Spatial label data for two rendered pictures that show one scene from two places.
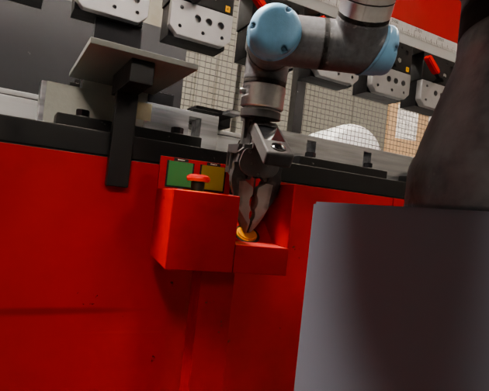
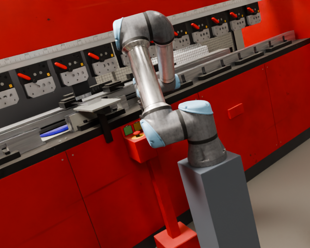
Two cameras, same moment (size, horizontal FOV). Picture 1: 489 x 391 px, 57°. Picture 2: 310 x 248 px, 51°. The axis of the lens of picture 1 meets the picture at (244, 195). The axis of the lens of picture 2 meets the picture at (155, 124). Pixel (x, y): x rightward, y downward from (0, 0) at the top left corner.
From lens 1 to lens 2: 1.09 m
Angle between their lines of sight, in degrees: 17
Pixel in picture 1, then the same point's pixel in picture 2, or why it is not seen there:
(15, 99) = (47, 118)
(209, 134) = (124, 103)
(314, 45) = not seen: hidden behind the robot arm
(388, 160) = (191, 73)
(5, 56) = (20, 95)
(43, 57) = not seen: hidden behind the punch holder
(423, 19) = (185, 7)
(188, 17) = (101, 67)
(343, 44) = (165, 88)
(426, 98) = (198, 39)
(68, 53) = not seen: hidden behind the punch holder
